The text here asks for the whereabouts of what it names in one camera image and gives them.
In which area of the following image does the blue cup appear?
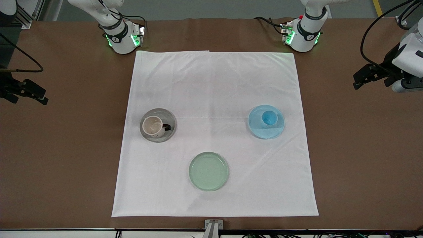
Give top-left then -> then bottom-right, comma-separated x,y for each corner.
261,110 -> 278,127

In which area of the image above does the white mug with black handle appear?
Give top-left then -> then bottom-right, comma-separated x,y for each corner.
142,116 -> 172,138

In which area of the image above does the blue plate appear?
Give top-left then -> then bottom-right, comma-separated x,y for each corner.
248,105 -> 285,139

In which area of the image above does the gray plate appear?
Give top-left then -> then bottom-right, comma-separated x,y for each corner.
139,108 -> 177,143

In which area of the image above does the green plate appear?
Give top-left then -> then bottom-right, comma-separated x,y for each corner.
189,152 -> 229,192

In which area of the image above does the white cloth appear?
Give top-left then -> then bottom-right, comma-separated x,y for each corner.
111,50 -> 319,218

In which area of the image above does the aluminium frame profile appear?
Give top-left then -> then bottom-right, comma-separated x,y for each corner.
15,0 -> 45,30

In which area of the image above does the black left arm base cable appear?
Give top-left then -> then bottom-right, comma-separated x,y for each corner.
254,17 -> 288,35

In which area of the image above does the black arm base cable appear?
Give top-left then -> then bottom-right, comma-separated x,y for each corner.
254,17 -> 288,35
98,0 -> 148,32

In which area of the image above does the black right arm base cable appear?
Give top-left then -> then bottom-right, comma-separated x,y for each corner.
98,0 -> 148,32

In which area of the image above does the gray metal camera mount bracket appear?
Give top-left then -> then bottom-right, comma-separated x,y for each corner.
202,219 -> 224,238

